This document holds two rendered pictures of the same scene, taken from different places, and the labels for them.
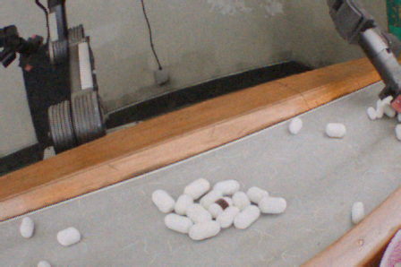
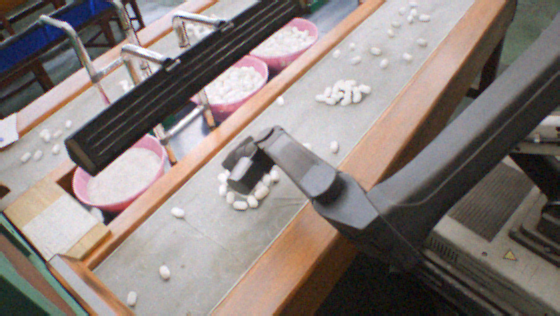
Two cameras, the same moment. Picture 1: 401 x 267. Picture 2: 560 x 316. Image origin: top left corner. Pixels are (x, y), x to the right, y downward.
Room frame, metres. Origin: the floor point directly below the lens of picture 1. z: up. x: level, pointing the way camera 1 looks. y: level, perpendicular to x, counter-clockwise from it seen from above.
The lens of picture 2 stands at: (1.22, -0.53, 1.50)
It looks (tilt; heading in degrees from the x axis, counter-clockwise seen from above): 45 degrees down; 161
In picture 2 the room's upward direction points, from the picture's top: 12 degrees counter-clockwise
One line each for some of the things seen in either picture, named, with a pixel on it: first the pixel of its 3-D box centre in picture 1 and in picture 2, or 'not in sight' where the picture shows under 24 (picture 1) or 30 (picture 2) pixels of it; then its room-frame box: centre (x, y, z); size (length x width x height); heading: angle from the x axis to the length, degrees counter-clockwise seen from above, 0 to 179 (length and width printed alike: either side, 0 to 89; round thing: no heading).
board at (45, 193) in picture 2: not in sight; (53, 221); (0.38, -0.86, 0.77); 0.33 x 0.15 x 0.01; 24
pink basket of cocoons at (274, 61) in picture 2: not in sight; (282, 47); (-0.01, -0.01, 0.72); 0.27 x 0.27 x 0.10
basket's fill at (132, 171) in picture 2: not in sight; (126, 181); (0.29, -0.66, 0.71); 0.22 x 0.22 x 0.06
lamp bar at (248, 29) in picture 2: not in sight; (199, 59); (0.48, -0.39, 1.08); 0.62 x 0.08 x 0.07; 114
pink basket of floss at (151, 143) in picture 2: not in sight; (125, 178); (0.29, -0.66, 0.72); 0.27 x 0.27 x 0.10
